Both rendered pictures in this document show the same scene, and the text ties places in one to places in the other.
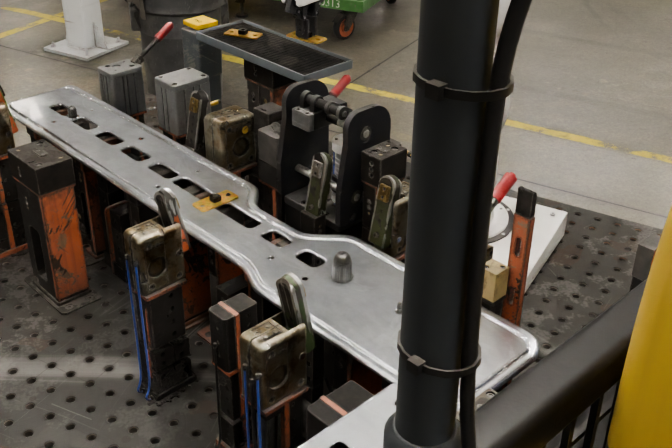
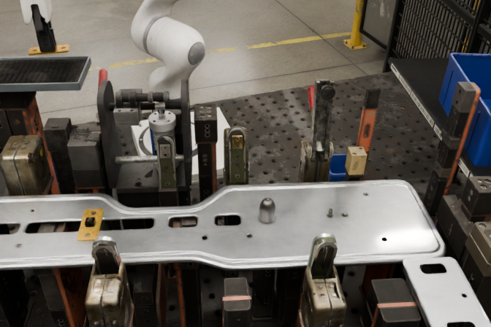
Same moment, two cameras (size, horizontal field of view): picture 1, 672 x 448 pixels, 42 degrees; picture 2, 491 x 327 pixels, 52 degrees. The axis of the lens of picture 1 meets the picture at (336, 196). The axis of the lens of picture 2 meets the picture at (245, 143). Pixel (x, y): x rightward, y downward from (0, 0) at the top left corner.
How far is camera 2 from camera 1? 0.96 m
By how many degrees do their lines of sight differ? 43
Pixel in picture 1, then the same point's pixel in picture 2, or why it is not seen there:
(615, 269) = (263, 127)
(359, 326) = not seen: hidden behind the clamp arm
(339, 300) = (291, 234)
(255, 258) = (196, 246)
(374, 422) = (437, 294)
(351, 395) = (387, 289)
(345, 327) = not seen: hidden behind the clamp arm
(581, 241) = (231, 120)
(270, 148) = (88, 156)
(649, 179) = (133, 77)
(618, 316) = not seen: outside the picture
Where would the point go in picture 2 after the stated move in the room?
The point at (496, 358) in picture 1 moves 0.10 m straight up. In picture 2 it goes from (410, 205) to (420, 166)
